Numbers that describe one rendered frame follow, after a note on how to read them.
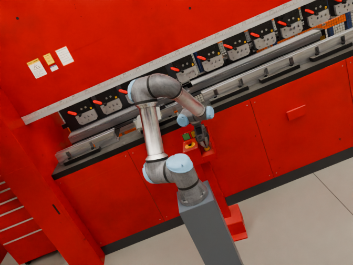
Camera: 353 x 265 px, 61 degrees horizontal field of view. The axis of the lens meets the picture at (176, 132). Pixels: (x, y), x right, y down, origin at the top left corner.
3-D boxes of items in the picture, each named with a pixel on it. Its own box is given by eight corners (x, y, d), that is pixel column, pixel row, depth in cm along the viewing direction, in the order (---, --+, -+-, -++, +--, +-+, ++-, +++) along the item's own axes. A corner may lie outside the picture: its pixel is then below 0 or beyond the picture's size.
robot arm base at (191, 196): (210, 199, 143) (203, 183, 139) (181, 210, 145) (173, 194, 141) (205, 182, 157) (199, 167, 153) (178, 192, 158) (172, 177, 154)
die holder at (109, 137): (61, 165, 233) (54, 155, 229) (62, 161, 239) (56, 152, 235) (119, 141, 230) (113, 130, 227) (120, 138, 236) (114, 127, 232)
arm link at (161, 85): (168, 63, 137) (215, 105, 175) (149, 69, 143) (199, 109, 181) (166, 86, 133) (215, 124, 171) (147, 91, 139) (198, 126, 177)
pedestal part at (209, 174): (223, 218, 223) (198, 160, 202) (222, 213, 228) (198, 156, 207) (231, 216, 222) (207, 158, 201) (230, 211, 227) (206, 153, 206)
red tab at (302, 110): (289, 121, 223) (287, 112, 221) (288, 120, 225) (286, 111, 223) (308, 113, 223) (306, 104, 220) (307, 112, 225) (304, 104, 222)
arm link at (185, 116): (189, 114, 170) (196, 104, 178) (173, 118, 176) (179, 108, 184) (195, 125, 174) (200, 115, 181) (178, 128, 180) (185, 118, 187)
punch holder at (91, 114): (80, 125, 221) (69, 106, 215) (82, 122, 229) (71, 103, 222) (99, 118, 220) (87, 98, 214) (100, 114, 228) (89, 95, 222)
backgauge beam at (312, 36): (73, 148, 257) (67, 138, 253) (76, 141, 270) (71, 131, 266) (326, 41, 244) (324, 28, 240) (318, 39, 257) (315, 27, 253)
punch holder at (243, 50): (231, 61, 215) (224, 39, 208) (228, 60, 222) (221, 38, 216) (250, 53, 214) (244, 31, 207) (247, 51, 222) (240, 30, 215)
